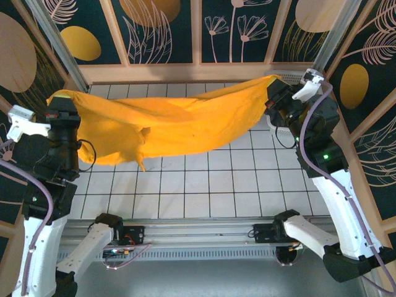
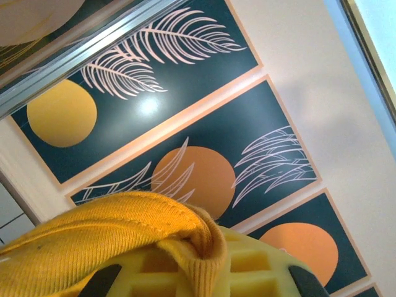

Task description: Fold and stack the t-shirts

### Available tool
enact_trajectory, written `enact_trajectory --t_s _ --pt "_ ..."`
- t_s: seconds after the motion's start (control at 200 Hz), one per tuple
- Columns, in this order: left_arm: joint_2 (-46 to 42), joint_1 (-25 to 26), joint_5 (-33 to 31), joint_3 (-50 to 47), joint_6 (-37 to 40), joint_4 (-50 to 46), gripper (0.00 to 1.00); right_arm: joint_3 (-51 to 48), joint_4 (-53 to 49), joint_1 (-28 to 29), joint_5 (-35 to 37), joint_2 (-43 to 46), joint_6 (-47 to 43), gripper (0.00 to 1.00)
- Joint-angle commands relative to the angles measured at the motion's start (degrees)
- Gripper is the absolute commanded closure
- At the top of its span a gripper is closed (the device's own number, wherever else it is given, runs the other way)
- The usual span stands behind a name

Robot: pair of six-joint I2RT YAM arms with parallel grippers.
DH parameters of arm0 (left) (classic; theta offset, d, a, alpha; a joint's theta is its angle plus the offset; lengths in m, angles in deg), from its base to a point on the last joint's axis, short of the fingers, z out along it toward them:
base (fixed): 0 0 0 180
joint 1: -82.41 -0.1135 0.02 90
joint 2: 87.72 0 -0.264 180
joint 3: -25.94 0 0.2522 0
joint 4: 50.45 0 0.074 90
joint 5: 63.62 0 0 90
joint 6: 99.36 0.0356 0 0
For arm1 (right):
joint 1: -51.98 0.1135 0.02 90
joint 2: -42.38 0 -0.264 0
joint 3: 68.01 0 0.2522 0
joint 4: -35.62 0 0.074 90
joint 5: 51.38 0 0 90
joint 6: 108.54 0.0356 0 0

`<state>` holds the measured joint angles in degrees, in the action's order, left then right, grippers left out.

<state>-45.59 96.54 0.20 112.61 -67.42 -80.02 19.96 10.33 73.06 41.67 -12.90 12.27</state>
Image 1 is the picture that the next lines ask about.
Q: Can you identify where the grey slotted cable duct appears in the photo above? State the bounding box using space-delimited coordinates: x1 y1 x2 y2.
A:
57 248 281 261

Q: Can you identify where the orange t-shirt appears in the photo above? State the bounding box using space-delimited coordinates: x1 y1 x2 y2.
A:
46 74 282 173

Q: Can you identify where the thin black left gripper cable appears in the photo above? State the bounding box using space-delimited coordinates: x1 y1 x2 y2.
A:
76 139 97 173

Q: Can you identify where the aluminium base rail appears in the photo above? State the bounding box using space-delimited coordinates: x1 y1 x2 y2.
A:
63 216 334 249

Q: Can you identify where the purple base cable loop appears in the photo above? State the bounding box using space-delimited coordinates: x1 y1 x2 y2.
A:
103 243 153 270

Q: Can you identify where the thin black right gripper cable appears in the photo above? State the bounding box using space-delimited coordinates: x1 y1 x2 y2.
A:
274 124 298 150

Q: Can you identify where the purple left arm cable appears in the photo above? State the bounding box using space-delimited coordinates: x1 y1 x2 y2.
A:
0 159 55 296

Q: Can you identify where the aluminium frame post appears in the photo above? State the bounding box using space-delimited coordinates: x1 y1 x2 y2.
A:
24 0 91 93
311 0 369 75

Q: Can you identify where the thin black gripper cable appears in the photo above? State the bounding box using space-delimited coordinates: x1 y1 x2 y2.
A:
274 124 298 150
76 139 97 173

